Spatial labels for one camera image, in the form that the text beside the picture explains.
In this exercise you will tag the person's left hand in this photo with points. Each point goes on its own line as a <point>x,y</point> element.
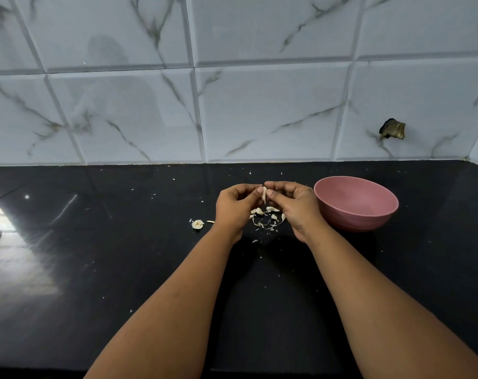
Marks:
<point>233,211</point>

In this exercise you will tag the white garlic clove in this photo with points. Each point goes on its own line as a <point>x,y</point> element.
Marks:
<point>264,195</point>

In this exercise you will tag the person's right forearm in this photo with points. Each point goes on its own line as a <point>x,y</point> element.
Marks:
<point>377,307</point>

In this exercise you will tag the brass wall pipe stub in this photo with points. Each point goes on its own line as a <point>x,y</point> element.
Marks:
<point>392,129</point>

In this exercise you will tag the person's right thumb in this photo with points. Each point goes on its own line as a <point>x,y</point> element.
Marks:
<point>273,197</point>

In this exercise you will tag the person's left thumb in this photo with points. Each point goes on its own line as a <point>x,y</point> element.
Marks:
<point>256,196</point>

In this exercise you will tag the person's left forearm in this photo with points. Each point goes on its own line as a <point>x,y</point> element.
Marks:
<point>172,311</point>

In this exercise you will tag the pile of garlic peels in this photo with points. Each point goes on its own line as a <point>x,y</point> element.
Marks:
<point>267,220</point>

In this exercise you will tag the garlic bulb root base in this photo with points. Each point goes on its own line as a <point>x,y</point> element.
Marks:
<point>197,224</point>

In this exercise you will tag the pink plastic bowl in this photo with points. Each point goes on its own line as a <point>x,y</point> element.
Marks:
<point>355,203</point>

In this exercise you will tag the person's right hand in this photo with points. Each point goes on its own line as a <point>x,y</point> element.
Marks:
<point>298,211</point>

